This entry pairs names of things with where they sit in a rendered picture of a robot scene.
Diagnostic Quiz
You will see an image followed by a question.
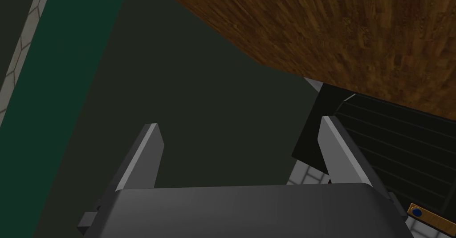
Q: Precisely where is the black ribbed appliance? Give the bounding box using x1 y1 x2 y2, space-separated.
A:
291 82 456 218

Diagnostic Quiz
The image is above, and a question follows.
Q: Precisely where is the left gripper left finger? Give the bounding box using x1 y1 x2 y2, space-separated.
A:
114 123 165 193

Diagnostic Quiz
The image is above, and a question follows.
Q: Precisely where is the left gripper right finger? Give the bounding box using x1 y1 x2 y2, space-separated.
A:
317 115 392 196

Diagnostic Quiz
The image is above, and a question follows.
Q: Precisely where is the tan bar with blue dot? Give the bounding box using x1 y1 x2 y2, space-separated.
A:
406 202 456 237

